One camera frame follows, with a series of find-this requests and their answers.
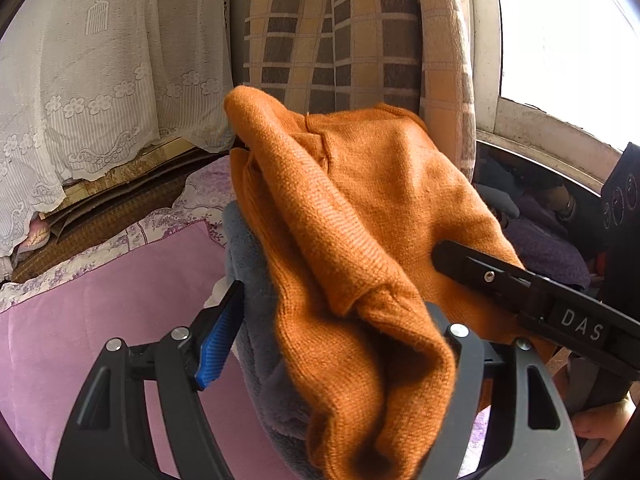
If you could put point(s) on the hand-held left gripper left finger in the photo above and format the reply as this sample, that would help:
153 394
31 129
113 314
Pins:
217 345

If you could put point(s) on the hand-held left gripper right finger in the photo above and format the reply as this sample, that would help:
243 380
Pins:
470 360

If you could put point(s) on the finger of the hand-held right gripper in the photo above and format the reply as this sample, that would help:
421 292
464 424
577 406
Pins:
480 272

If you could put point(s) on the orange knitted cat cardigan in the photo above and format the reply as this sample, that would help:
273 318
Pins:
360 210

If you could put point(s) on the person's right hand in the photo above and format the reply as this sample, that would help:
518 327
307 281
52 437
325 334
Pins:
607 430

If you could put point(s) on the blue-grey fleece garment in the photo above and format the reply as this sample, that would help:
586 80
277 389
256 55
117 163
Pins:
255 300

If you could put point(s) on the dark purple cloth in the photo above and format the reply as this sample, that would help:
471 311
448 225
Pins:
545 250

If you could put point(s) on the purple blanket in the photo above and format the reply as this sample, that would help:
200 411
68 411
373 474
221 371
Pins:
100 300

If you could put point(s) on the purple floral bedsheet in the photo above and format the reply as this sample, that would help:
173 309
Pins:
160 225

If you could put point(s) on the brown woven mat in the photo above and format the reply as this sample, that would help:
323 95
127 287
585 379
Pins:
100 220

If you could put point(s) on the folded pink bedding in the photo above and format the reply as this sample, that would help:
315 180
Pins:
35 235

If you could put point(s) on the brown checked curtain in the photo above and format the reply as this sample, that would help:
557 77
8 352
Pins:
310 35

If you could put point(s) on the white lace cloth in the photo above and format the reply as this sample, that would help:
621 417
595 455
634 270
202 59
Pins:
75 85

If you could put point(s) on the white window frame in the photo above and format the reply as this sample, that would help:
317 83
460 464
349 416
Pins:
540 125

